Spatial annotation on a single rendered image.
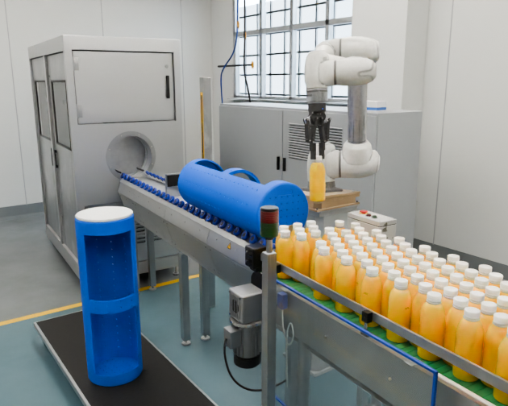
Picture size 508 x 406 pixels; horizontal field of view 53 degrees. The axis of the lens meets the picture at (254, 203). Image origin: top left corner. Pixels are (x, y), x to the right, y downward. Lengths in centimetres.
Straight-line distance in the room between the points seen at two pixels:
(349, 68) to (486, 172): 285
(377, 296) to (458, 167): 336
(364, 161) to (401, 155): 124
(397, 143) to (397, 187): 34
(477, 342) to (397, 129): 270
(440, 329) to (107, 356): 203
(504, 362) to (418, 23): 398
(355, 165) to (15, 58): 505
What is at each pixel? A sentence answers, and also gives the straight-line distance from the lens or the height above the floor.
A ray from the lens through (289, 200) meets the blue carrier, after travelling 233.
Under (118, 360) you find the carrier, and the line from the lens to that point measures 309.
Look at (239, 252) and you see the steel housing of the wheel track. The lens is 247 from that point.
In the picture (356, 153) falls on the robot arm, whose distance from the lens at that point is 284.
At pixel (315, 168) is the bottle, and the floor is 131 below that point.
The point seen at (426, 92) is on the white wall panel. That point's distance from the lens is 513.
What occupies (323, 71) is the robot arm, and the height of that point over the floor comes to 171.
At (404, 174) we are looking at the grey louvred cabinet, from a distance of 414.
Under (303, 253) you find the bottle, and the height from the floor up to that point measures 102.
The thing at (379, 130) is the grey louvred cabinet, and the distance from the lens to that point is 385.
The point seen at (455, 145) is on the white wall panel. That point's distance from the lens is 497.
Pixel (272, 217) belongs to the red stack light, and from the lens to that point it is 172.
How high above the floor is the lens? 167
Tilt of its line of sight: 13 degrees down
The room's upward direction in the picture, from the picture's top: straight up
